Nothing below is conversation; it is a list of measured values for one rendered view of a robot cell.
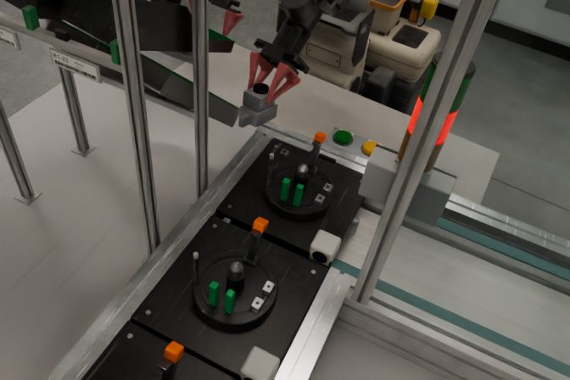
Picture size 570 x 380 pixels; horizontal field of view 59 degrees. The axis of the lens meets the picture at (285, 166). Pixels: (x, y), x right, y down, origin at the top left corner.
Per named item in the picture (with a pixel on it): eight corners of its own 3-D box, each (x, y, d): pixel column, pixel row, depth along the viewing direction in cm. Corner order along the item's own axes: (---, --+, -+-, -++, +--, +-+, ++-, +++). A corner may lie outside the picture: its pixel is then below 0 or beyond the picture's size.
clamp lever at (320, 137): (308, 164, 104) (318, 130, 101) (316, 167, 103) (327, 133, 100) (302, 169, 101) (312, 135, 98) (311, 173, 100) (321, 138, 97)
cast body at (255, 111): (259, 108, 103) (263, 77, 99) (276, 117, 101) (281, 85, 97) (231, 122, 97) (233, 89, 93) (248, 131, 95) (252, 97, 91)
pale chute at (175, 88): (188, 102, 115) (198, 85, 115) (232, 127, 111) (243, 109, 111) (106, 63, 89) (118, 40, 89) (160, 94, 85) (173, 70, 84)
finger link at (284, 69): (268, 101, 92) (293, 55, 92) (239, 86, 95) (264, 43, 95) (283, 113, 98) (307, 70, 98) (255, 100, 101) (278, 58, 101)
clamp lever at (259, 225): (248, 253, 87) (259, 215, 84) (258, 258, 86) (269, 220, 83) (238, 262, 84) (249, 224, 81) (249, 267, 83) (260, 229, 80)
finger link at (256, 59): (260, 97, 92) (285, 52, 93) (231, 83, 96) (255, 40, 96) (276, 109, 98) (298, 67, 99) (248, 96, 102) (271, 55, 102)
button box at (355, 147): (329, 144, 124) (334, 125, 119) (411, 176, 119) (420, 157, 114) (318, 161, 119) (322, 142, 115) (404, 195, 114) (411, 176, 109)
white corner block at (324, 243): (316, 241, 96) (319, 227, 93) (338, 250, 95) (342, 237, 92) (306, 259, 93) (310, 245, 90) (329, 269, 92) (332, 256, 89)
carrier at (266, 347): (210, 221, 97) (211, 176, 88) (326, 275, 91) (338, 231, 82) (130, 324, 80) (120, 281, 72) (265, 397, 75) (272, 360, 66)
